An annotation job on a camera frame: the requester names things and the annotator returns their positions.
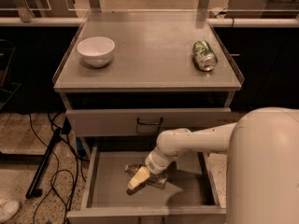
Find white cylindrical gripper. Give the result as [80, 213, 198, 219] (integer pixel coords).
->
[128, 149, 176, 189]

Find clear plastic water bottle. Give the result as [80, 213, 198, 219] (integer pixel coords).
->
[125, 164, 167, 189]

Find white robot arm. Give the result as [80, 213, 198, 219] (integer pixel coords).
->
[128, 107, 299, 224]

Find open middle drawer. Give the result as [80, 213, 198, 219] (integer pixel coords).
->
[67, 147, 226, 224]

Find closed top drawer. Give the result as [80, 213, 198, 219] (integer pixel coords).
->
[66, 108, 237, 137]

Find grey metal drawer cabinet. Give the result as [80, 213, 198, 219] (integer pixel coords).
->
[51, 10, 245, 224]

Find black metal stand leg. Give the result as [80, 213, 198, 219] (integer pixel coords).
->
[25, 119, 63, 199]

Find green soda can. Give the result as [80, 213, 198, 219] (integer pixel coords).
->
[192, 40, 218, 72]

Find white ceramic bowl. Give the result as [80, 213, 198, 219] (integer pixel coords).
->
[77, 36, 115, 67]

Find white shoe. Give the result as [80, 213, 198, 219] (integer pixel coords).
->
[0, 201, 20, 224]

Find black drawer handle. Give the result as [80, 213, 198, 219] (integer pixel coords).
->
[136, 118, 164, 126]

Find black floor cable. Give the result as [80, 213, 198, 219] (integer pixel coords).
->
[28, 112, 89, 224]

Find white counter rail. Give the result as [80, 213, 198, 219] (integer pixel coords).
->
[0, 18, 299, 28]

